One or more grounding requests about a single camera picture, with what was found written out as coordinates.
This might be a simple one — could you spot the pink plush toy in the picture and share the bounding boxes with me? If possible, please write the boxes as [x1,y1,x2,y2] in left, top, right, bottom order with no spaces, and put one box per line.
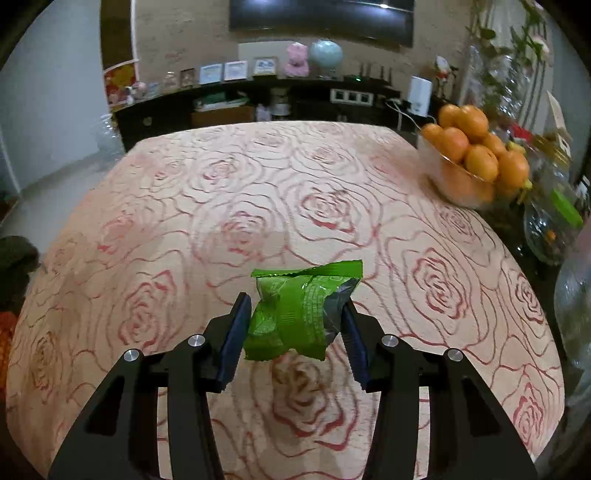
[283,42,309,77]

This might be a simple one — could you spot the pile of oranges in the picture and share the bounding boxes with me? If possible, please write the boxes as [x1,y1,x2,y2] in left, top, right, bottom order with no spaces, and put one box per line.
[421,104,531,195]

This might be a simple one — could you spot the large clear water bottle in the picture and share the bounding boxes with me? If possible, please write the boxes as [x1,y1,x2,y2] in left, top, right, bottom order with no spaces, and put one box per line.
[92,111,125,160]

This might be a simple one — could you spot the white toy robot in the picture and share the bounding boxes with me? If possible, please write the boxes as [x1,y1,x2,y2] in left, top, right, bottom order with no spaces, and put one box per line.
[122,82,148,104]

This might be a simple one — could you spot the brown wooden drawer box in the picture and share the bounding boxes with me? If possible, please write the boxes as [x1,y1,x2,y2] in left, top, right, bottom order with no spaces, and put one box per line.
[191,106,254,125]

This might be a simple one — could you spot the green papers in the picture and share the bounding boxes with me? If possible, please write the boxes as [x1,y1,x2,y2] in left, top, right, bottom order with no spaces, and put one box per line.
[194,92,250,109]

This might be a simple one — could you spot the beige curtain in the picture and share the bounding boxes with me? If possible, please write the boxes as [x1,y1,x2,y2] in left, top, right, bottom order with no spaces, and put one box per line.
[480,0,559,107]

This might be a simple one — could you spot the black flat television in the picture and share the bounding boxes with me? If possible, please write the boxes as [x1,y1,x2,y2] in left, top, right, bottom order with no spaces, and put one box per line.
[229,0,415,47]

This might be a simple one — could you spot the rose patterned tablecloth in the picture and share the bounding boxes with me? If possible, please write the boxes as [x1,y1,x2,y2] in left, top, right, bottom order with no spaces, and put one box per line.
[6,121,566,480]

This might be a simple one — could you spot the stacked round jars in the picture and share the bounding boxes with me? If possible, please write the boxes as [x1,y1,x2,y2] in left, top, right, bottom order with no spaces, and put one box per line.
[270,88,291,116]

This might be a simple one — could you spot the artificial flowers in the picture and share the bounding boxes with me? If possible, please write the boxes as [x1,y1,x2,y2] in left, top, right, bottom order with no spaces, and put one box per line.
[466,0,555,121]

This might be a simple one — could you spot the dark television cabinet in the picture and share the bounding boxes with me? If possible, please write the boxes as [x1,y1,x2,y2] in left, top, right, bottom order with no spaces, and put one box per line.
[113,76,435,153]

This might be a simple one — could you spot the white cable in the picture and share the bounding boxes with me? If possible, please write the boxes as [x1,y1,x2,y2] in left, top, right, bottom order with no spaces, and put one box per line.
[385,99,426,132]

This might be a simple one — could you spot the white power strip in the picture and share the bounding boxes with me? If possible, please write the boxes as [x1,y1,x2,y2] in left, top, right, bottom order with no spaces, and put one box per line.
[330,88,372,106]

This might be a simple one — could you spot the red festive wall poster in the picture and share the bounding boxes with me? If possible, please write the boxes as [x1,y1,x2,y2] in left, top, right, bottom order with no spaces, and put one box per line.
[102,62,139,112]

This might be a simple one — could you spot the large clear glass vase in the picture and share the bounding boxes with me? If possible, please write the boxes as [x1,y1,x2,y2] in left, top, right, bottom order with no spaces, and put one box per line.
[554,258,591,370]

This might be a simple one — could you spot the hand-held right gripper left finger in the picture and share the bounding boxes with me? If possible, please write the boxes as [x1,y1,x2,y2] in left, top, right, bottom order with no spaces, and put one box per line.
[48,291,253,480]

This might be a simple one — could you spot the black router with antennas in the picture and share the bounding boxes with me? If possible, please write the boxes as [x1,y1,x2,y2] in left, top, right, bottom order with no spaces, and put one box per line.
[344,65,393,85]

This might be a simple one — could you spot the glass bowl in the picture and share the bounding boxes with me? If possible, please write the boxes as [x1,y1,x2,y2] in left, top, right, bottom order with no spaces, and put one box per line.
[418,127,532,210]

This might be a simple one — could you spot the green snack wrapper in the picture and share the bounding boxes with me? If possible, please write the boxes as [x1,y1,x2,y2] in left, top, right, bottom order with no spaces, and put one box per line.
[242,259,364,361]

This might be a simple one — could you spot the white upright box device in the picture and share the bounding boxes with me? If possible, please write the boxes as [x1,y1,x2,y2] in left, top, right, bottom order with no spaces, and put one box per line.
[409,76,432,116]

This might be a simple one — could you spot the red white doll figure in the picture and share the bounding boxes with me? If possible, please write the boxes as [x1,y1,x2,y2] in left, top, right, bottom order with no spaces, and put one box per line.
[434,55,458,85]

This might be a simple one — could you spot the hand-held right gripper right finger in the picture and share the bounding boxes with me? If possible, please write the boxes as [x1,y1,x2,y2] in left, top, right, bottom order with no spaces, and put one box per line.
[341,299,539,480]

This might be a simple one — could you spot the glass jar with green label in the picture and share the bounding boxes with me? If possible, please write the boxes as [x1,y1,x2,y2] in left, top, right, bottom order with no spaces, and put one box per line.
[524,152,585,266]

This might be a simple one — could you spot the light blue globe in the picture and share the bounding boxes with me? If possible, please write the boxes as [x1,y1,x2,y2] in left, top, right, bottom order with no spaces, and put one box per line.
[308,39,344,77]

